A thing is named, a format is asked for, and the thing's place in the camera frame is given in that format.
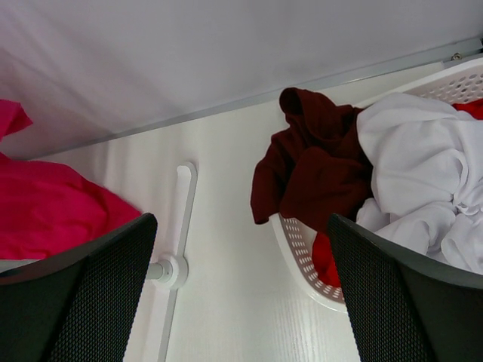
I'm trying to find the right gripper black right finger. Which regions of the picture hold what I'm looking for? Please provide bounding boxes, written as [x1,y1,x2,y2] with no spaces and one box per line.
[328,214,482,361]

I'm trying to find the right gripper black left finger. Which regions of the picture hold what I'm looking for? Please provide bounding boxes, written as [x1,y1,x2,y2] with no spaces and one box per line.
[1,213,158,361]

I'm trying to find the bright red t shirt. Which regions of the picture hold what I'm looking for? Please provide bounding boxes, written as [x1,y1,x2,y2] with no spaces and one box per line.
[312,100,482,287]

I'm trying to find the pink magenta t shirt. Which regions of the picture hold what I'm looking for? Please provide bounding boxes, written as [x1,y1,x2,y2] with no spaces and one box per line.
[0,98,143,261]

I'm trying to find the white t shirt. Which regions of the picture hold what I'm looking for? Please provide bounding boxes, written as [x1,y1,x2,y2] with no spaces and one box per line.
[356,94,482,274]

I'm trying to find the maroon t shirt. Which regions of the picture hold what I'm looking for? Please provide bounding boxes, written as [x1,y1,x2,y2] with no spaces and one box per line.
[251,87,372,232]

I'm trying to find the white clothes rack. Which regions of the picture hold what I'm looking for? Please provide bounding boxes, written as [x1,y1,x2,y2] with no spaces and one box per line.
[142,161,198,361]

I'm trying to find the aluminium rail frame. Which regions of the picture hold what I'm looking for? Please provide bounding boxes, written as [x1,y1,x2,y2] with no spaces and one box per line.
[89,35,482,145]

